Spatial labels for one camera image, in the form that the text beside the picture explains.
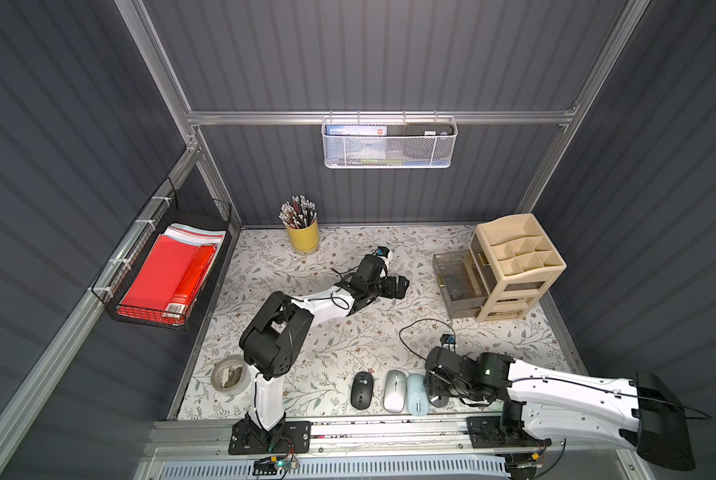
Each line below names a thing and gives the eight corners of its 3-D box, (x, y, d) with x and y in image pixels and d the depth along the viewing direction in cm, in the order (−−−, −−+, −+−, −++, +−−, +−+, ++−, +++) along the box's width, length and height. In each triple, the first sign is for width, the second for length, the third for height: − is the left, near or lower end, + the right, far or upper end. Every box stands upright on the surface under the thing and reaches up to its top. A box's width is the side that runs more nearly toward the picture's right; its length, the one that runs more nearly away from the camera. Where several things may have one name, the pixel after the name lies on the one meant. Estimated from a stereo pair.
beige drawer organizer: (470, 324, 95) (501, 273, 73) (457, 271, 109) (480, 214, 87) (524, 324, 95) (571, 273, 73) (504, 271, 109) (538, 214, 87)
